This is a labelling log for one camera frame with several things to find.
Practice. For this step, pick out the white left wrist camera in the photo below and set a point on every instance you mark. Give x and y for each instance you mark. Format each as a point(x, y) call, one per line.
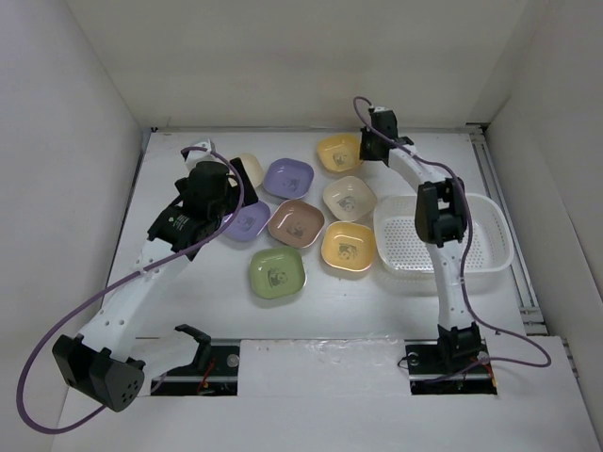
point(202, 151)

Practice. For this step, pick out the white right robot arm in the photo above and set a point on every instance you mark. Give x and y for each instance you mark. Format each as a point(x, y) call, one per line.
point(442, 223)

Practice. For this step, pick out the beige panda plate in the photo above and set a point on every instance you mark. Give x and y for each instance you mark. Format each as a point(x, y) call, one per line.
point(349, 198)

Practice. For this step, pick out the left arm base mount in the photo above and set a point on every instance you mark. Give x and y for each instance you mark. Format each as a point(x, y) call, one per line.
point(213, 370)

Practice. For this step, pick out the brown panda plate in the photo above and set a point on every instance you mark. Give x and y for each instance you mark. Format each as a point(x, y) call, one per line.
point(296, 223)

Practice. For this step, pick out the cream panda plate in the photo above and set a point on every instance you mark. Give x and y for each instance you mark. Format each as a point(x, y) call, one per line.
point(252, 168)

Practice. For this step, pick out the white perforated plastic bin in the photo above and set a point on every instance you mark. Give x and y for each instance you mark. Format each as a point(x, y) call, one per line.
point(407, 263)

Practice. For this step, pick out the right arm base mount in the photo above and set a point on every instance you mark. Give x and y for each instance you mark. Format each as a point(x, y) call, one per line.
point(429, 375)

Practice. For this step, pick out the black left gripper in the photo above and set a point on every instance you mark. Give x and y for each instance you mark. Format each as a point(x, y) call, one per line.
point(235, 194)

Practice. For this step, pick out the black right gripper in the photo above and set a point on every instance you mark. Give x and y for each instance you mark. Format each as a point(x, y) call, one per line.
point(365, 153)

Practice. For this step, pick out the yellow panda plate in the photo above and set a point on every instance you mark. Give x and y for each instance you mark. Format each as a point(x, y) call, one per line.
point(348, 246)
point(340, 153)

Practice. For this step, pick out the aluminium rail right side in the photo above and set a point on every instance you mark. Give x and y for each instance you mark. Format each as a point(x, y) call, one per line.
point(528, 304)

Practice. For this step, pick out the large purple panda plate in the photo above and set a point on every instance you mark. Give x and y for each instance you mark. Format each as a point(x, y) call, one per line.
point(249, 222)

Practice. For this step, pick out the small purple panda plate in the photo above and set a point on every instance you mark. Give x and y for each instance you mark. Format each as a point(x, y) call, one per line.
point(288, 178)

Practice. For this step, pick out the green panda plate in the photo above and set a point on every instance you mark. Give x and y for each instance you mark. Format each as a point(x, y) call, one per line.
point(277, 272)

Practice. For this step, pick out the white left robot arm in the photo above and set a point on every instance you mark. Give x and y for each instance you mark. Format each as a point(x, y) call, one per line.
point(103, 361)

